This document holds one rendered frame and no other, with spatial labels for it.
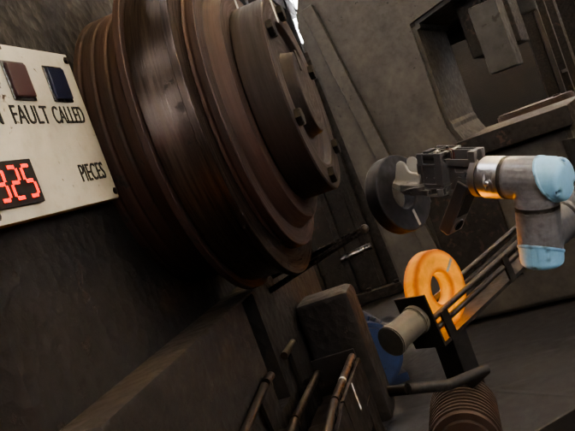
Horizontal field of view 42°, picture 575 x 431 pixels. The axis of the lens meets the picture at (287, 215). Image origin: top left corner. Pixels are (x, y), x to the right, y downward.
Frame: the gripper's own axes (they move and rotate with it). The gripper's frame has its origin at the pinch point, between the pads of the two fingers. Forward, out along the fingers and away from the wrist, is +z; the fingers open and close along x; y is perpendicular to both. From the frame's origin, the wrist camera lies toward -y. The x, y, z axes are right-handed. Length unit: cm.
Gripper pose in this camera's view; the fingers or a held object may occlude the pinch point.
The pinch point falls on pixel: (394, 185)
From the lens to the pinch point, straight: 150.9
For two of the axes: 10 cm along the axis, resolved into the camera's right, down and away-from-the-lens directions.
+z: -7.0, -0.6, 7.1
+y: -1.7, -9.6, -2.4
